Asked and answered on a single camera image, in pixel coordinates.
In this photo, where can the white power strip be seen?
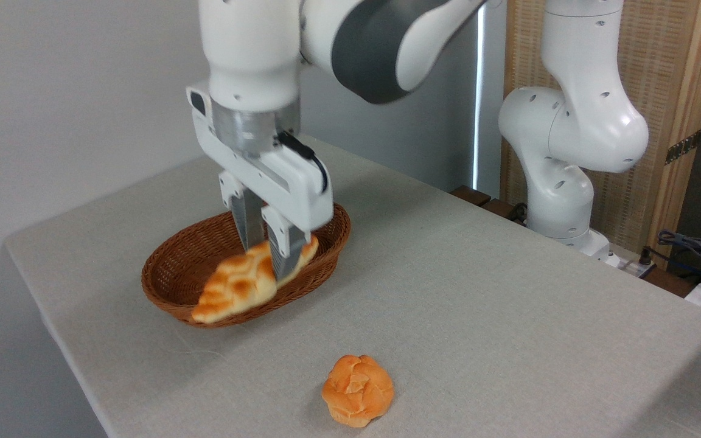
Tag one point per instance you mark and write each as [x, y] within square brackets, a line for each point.
[630, 266]

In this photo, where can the round orange bread bun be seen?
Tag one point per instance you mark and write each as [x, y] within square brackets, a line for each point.
[358, 390]

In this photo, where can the woven rattan wooden screen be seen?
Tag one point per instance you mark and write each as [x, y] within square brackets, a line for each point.
[667, 73]

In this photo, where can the brown wicker oval basket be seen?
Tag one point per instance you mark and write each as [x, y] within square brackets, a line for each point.
[174, 274]

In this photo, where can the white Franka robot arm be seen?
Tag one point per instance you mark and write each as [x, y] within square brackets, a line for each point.
[575, 121]

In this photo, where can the grey linen tablecloth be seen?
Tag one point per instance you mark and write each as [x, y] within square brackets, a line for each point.
[478, 304]

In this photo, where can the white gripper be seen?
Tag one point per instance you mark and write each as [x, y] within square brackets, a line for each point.
[283, 182]

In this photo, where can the dark brown wooden board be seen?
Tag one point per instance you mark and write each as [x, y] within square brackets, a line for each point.
[484, 204]

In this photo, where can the metal screen hinge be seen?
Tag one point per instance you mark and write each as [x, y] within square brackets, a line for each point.
[683, 147]

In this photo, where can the long braided bread loaf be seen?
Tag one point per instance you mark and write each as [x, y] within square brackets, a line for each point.
[235, 289]

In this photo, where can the bright vertical light strip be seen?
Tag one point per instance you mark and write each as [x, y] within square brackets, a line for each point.
[478, 121]

